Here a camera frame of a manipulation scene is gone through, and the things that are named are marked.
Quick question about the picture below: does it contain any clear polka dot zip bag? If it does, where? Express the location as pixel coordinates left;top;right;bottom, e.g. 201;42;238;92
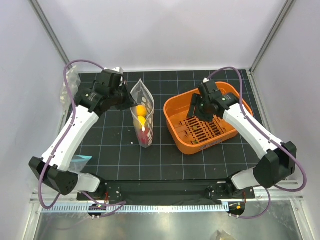
130;78;155;148

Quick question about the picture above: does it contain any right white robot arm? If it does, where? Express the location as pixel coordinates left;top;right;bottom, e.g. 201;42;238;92
187;79;297;198

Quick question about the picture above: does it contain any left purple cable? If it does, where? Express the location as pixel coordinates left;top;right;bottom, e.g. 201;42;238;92
38;59;128;218

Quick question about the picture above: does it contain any purple cable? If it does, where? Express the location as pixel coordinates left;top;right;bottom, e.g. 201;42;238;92
204;66;308;218
38;59;128;218

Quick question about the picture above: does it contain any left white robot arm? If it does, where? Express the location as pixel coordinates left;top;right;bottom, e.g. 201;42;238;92
29;67;137;200

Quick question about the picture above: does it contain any orange plastic basket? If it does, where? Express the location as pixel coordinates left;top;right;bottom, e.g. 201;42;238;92
162;81;254;156

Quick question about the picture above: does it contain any red toy strawberry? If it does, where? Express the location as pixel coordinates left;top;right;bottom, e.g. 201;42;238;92
137;130;149;145

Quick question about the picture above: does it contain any crumpled clear blue-zip bag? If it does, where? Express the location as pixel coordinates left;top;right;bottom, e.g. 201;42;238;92
26;154;93;196

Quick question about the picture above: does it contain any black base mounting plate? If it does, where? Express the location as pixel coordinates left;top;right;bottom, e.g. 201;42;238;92
77;179;255;202

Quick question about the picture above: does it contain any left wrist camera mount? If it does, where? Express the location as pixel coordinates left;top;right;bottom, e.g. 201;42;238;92
103;66;124;75

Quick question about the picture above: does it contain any yellow toy fruit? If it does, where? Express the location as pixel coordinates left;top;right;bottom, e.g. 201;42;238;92
136;105;148;117
137;116;147;127

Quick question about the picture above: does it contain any white slotted cable duct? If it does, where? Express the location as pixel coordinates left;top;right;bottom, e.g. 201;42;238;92
41;202;229;214

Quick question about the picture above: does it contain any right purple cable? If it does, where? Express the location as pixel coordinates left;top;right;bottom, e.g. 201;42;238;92
204;66;308;218

